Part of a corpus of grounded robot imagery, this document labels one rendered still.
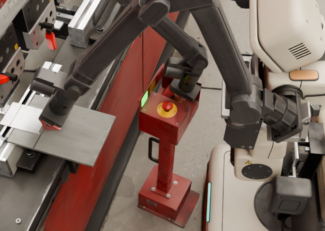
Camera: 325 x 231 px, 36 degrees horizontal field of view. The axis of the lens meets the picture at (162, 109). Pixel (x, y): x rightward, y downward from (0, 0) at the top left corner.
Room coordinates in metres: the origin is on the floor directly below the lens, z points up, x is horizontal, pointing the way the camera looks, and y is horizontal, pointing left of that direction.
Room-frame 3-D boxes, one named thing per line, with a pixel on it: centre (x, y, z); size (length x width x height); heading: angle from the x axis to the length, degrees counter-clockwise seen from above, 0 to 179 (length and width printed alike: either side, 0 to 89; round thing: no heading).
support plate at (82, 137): (0.81, 0.29, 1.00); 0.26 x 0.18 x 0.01; 75
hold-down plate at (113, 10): (1.42, 0.22, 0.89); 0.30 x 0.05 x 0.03; 165
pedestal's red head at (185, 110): (1.11, -0.03, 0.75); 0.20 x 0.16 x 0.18; 156
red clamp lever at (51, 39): (0.99, 0.33, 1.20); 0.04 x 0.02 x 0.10; 75
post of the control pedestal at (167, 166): (1.11, -0.03, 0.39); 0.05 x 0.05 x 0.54; 66
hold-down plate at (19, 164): (0.88, 0.36, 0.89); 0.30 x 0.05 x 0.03; 165
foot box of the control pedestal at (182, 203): (1.10, -0.05, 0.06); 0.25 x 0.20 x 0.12; 66
